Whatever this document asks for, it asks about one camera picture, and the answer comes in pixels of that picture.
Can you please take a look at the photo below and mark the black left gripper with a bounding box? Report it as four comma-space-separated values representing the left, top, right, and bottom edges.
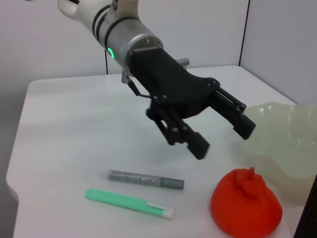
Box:
126, 47, 221, 161

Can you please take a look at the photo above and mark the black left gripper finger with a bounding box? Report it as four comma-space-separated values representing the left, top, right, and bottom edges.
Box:
210, 86, 256, 141

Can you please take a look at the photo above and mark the red-orange toy orange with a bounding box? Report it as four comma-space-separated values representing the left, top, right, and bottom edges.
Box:
210, 166, 283, 238

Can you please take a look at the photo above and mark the translucent wavy fruit plate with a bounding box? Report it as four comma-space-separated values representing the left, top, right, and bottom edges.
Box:
237, 101, 317, 206

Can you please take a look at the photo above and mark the silver glitter pen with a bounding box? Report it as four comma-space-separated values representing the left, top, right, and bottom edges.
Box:
99, 170, 185, 191

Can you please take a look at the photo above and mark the mint green pen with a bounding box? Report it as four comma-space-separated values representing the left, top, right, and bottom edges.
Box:
85, 188, 174, 220

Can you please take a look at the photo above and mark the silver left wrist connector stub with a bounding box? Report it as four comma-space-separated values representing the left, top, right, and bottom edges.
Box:
176, 58, 190, 69

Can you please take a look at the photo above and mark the left gripper cable with plug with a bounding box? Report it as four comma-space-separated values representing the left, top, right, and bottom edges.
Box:
120, 70, 152, 99

